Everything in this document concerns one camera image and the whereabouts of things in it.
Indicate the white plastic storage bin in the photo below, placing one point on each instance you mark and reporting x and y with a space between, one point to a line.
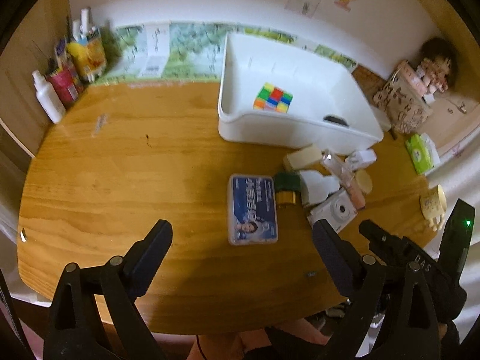
318 82

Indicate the white spray bottle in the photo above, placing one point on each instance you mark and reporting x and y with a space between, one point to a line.
48 101

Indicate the white instant camera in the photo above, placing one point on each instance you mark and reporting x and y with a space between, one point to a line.
337 208

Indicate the yellow printed carton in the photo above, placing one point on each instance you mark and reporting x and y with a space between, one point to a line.
88 58

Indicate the cream rounded block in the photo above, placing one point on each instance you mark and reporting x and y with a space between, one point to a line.
302 157

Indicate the yellow patterned mug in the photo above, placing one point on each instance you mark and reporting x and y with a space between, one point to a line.
431 202

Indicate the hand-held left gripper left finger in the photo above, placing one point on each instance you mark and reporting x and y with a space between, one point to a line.
148 258

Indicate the blue and white tube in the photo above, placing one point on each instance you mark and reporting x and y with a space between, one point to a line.
62 52

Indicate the person's bare knee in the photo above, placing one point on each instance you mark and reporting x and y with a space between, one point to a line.
228 343

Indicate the green leafy paper strip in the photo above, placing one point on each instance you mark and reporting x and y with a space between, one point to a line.
191 50

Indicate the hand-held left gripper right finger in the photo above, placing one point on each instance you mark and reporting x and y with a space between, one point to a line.
333 258

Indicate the clear plastic container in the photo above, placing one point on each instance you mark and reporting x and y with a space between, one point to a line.
333 163

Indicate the round gold and green tin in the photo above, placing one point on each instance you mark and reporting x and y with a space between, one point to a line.
287 191

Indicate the dark-haired doll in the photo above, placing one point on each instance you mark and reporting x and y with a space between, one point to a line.
437 67

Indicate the green tissue pack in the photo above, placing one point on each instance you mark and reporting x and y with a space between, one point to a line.
420 153

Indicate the pink tube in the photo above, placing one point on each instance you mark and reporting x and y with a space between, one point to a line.
356 195

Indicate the multicoloured puzzle cube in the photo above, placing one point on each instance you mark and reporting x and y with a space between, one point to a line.
273 98

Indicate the clear box with blue label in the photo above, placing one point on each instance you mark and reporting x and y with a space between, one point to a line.
253 210

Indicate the red can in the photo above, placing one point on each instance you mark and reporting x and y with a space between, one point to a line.
63 84

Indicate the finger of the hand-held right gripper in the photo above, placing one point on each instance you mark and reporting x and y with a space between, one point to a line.
378 234

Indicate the round beige compact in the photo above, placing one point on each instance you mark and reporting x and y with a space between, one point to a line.
363 182

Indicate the small white carton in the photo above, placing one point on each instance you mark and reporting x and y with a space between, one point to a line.
362 158

